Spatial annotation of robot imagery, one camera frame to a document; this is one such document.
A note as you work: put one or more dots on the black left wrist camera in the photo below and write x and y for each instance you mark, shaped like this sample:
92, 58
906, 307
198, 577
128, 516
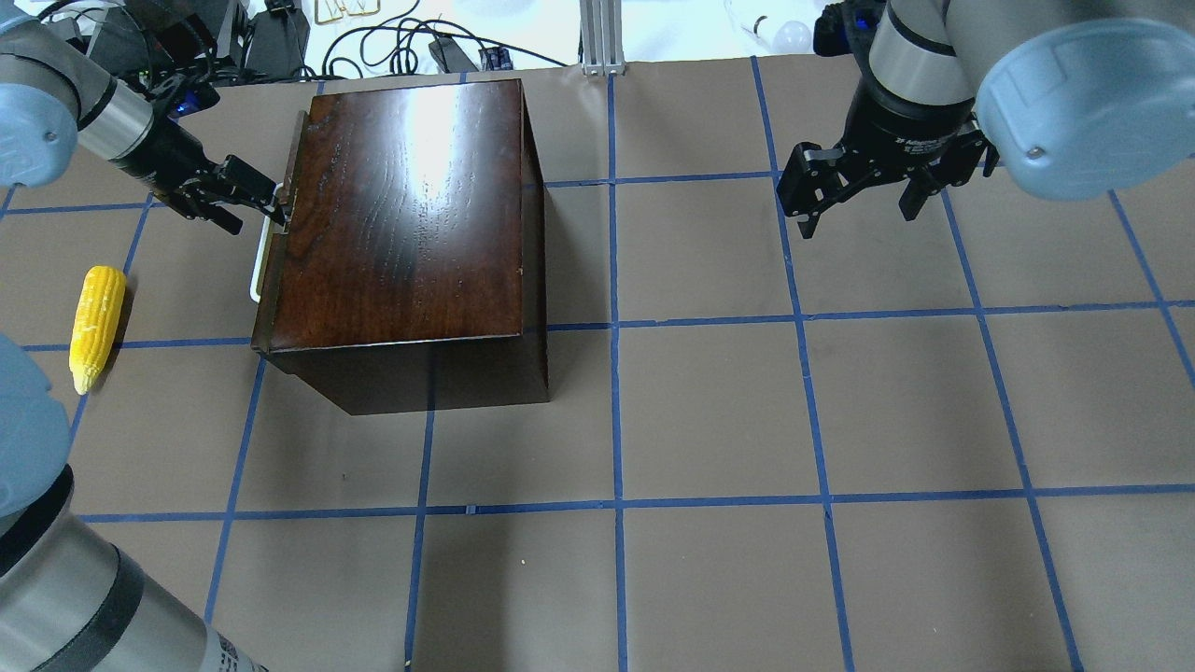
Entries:
183, 94

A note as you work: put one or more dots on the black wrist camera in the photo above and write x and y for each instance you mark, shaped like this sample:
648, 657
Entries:
847, 27
183, 94

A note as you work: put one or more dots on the aluminium frame post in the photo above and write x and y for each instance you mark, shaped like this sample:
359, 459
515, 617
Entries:
601, 35

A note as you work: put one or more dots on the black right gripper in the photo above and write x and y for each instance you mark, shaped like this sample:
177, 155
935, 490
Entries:
904, 125

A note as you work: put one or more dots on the wooden drawer with white handle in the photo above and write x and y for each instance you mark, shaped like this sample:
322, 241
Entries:
283, 198

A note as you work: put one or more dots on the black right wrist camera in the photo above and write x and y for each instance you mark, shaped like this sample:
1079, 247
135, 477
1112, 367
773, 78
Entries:
847, 27

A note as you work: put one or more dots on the dark wooden drawer cabinet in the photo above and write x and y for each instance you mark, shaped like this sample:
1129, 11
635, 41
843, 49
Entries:
410, 275

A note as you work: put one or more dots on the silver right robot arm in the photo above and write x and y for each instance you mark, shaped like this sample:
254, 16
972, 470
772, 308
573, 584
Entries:
1074, 98

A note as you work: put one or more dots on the gold wire rack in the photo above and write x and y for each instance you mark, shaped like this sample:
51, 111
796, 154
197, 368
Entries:
327, 12

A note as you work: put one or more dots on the yellow corn cob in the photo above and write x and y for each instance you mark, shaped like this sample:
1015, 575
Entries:
95, 324

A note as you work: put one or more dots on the white light bulb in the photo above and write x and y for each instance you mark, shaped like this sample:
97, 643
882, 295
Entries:
779, 35

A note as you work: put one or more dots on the black electronics box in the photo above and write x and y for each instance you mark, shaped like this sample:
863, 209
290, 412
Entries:
145, 42

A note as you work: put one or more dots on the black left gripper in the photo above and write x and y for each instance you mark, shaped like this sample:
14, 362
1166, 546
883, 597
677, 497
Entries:
157, 155

